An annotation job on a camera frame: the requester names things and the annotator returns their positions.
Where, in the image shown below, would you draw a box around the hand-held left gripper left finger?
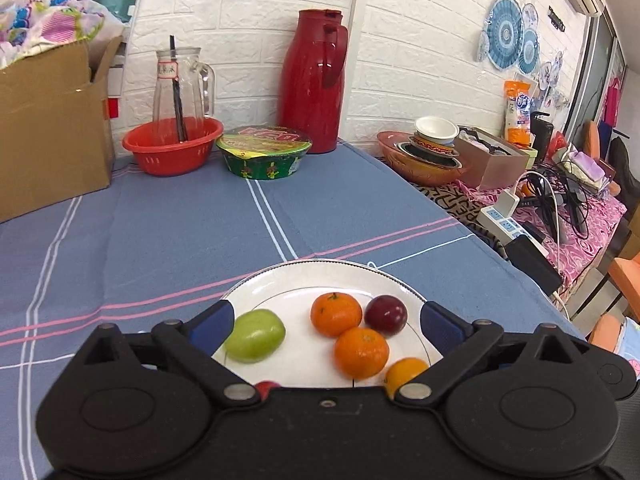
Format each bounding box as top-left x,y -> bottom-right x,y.
65,301 -> 263,408

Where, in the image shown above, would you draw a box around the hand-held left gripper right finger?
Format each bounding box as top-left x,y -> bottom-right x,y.
394,301 -> 591,408

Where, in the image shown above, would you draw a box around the green mango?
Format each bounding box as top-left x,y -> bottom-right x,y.
224,309 -> 287,364

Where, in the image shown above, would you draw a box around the dark purple plum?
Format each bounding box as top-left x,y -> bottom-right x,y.
364,295 -> 408,337

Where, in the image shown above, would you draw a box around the small yellow-orange citrus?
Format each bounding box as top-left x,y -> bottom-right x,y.
384,357 -> 430,397

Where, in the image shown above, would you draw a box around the large orange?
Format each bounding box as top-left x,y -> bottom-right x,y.
334,326 -> 390,380

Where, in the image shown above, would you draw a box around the white plate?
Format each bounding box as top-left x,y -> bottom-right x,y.
212,258 -> 443,391

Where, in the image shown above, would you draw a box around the blue plaid tablecloth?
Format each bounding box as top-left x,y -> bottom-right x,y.
0,137 -> 586,480

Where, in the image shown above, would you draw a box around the orange chair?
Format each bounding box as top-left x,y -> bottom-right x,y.
607,257 -> 640,321

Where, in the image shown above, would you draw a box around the black power adapter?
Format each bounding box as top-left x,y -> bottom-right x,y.
506,235 -> 563,297

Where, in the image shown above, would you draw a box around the white power strip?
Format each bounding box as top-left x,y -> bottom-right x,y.
476,205 -> 551,261

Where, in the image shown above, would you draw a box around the pink patterned tablecloth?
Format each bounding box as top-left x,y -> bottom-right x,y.
415,180 -> 628,291

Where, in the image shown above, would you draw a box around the white charger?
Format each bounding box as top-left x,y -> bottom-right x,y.
492,189 -> 521,218

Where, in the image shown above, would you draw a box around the stack of orange bowls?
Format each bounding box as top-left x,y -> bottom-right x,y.
376,130 -> 471,186

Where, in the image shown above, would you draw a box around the small brown box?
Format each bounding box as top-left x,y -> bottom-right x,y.
454,126 -> 531,190

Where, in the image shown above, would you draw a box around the green instant noodle bowl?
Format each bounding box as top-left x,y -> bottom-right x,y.
216,125 -> 314,181

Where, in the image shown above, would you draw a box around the red plastic basket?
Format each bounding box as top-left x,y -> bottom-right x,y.
122,117 -> 224,177

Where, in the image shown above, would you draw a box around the orange packet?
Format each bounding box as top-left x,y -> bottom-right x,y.
502,80 -> 535,148

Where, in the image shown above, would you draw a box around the glass pitcher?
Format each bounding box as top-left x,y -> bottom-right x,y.
152,46 -> 216,133

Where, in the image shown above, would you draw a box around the black stick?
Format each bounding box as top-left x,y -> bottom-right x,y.
169,35 -> 189,142

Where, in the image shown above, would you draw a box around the cardboard box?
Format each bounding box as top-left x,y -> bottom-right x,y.
0,35 -> 123,223

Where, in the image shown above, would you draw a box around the red thermos jug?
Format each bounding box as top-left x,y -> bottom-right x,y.
277,8 -> 349,154

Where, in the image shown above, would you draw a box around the floral cloth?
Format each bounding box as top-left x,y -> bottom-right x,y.
0,0 -> 123,68

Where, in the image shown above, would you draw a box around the blue patterned wall plates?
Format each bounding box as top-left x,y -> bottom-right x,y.
484,0 -> 525,70

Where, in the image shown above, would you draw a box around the white wall pipe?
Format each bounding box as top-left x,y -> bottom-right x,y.
349,0 -> 364,143

